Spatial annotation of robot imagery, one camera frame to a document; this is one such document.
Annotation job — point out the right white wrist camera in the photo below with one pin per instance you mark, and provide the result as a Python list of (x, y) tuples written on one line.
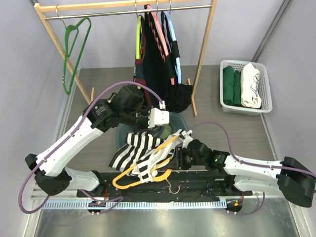
[(185, 137)]

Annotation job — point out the olive green tank top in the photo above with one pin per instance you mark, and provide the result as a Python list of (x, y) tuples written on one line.
[(164, 136)]

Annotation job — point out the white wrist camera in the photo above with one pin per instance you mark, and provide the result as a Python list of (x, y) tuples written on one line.
[(158, 116), (185, 137)]

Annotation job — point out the folded dark green shirt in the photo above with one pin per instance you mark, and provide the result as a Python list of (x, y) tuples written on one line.
[(231, 86)]

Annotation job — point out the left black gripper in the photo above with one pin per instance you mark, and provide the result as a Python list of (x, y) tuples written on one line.
[(145, 128)]

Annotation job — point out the navy tank top maroon trim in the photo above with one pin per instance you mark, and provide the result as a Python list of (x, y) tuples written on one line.
[(139, 75)]

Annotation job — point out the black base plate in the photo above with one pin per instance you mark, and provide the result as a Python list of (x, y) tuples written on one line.
[(181, 186)]

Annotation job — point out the light blue hanger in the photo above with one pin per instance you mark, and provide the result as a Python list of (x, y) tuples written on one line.
[(172, 44)]

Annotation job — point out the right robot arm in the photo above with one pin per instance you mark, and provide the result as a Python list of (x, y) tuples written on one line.
[(287, 178)]

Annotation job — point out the pink hanger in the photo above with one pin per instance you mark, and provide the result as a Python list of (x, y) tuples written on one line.
[(159, 37)]

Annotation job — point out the folded white shirt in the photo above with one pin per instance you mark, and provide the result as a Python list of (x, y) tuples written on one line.
[(249, 83)]

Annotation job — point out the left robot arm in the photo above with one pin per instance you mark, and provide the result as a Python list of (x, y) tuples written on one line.
[(124, 107)]

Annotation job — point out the white slotted cable duct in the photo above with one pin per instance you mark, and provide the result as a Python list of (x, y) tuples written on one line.
[(93, 205)]

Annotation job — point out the white plastic basket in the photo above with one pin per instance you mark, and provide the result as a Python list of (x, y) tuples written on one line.
[(263, 89)]

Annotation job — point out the teal plastic basin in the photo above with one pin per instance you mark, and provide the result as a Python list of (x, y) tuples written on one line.
[(175, 119)]

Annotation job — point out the neon yellow hanger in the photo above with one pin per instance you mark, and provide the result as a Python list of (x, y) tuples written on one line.
[(137, 39)]

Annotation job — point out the black white striped tank top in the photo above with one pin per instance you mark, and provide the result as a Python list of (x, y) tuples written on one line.
[(140, 153)]

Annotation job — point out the black dress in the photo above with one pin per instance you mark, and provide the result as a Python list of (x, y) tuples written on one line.
[(160, 76)]

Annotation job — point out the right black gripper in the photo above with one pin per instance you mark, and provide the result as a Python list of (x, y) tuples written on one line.
[(178, 158)]

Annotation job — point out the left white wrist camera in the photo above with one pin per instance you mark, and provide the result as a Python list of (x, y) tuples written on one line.
[(158, 116)]

